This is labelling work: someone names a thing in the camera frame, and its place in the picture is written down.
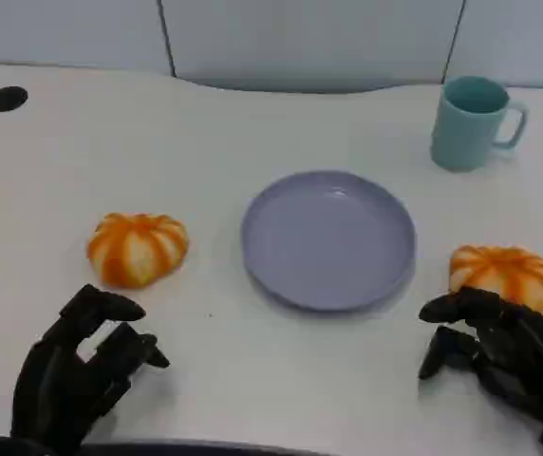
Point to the orange white toy bread roll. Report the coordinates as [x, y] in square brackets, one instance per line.
[499, 271]
[138, 252]

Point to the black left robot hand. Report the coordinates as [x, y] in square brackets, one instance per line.
[53, 380]

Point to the lilac plate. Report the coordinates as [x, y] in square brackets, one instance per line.
[328, 237]

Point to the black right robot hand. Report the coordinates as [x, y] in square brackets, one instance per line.
[518, 351]

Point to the pale green mug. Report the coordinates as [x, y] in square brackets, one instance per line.
[461, 138]

